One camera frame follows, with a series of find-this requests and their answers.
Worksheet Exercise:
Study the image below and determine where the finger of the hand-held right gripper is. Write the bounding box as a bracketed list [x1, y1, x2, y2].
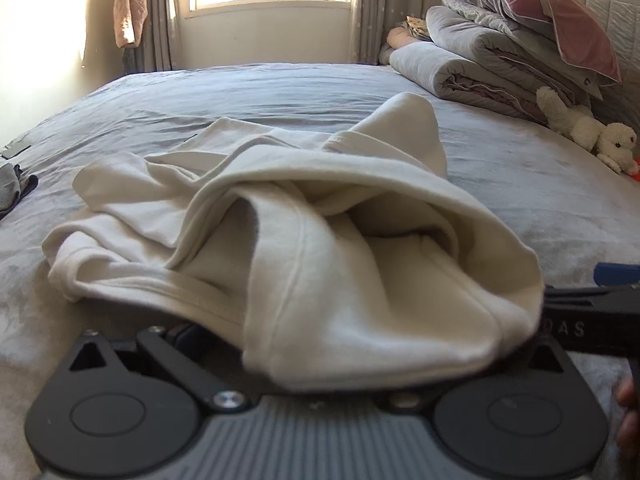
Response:
[594, 262, 640, 289]
[542, 285, 640, 333]

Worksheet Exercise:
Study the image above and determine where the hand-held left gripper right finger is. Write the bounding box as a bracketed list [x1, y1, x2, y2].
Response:
[385, 337, 575, 413]

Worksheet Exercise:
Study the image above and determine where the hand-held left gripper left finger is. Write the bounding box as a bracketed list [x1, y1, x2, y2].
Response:
[67, 324, 251, 413]

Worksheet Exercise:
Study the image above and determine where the cream long-sleeve sweatshirt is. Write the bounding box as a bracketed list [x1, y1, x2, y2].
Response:
[41, 91, 546, 392]

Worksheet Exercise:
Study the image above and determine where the person's right hand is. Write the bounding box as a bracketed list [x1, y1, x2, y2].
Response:
[616, 376, 640, 461]

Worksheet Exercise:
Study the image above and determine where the white plush toy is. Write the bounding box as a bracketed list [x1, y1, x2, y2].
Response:
[536, 86, 639, 175]

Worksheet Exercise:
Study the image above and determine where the dark grey cloth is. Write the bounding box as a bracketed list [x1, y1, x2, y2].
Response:
[0, 162, 40, 221]

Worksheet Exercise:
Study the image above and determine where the light grey cloth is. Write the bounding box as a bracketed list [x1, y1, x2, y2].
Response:
[0, 164, 22, 211]

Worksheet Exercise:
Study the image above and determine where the grey padded headboard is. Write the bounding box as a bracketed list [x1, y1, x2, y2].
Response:
[565, 0, 640, 131]

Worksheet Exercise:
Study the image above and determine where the folded grey duvet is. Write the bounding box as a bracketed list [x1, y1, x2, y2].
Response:
[426, 6, 596, 111]

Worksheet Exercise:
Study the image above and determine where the grey bed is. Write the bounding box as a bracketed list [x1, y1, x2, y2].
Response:
[0, 62, 640, 480]

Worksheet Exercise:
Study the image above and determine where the pale pink cushion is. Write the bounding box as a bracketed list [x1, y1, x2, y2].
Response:
[387, 16, 431, 51]

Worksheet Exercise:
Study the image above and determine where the grey curtain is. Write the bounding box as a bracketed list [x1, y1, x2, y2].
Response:
[122, 0, 188, 73]
[347, 0, 451, 66]

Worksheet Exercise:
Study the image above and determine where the pink hanging cloth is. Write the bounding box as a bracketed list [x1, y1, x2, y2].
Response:
[114, 0, 148, 50]

